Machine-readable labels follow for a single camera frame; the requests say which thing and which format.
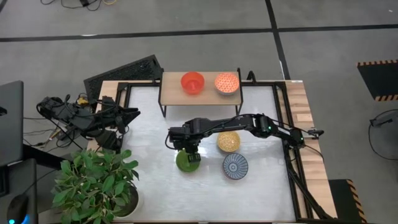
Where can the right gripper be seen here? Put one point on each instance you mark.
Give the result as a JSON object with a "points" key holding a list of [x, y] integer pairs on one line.
{"points": [[185, 138]]}

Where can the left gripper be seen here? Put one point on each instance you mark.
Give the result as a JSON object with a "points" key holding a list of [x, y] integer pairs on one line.
{"points": [[113, 115]]}

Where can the green and red patterned bowl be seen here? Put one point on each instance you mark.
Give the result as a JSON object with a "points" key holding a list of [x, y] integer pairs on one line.
{"points": [[183, 165]]}

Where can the yellow and blue patterned bowl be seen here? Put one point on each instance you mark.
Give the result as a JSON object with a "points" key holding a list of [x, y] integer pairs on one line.
{"points": [[228, 142]]}

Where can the blue white swirl patterned bowl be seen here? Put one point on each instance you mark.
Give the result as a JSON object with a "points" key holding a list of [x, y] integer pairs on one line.
{"points": [[235, 166]]}

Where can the orange pink plastic bowl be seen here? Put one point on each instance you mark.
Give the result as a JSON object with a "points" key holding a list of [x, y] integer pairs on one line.
{"points": [[186, 79]]}

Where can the orange and teal patterned bowl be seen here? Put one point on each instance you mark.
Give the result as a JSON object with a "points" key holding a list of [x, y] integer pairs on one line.
{"points": [[227, 83]]}

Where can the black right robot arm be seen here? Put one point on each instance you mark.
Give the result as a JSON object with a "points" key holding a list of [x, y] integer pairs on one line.
{"points": [[236, 122]]}

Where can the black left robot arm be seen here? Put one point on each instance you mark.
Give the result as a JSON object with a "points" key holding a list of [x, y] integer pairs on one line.
{"points": [[77, 119]]}

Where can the black perforated computer case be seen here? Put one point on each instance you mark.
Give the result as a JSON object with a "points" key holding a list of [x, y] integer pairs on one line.
{"points": [[124, 73]]}

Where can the white plant pot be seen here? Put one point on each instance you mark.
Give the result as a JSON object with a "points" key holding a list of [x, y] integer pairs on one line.
{"points": [[139, 202]]}

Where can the green leafy plant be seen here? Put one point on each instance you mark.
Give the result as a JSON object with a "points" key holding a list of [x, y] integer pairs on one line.
{"points": [[93, 186]]}

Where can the black monitor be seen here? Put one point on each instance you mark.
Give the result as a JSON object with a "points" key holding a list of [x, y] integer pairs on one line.
{"points": [[11, 124]]}

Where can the black power adapter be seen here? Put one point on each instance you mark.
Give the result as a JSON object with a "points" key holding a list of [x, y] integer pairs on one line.
{"points": [[85, 2]]}

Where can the black computer mouse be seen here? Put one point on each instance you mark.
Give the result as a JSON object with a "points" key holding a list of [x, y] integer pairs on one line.
{"points": [[17, 205]]}

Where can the black hazard-striped floor mat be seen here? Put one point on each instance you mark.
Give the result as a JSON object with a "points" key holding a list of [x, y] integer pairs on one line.
{"points": [[340, 202], [382, 81]]}

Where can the grey round floor stand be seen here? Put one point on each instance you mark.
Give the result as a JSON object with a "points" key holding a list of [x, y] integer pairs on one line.
{"points": [[385, 137]]}

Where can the wooden shelf black metal frame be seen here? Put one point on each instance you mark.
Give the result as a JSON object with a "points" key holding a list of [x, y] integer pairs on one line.
{"points": [[174, 93]]}

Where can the black metal table frame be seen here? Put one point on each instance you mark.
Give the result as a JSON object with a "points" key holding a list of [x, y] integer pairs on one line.
{"points": [[279, 99]]}

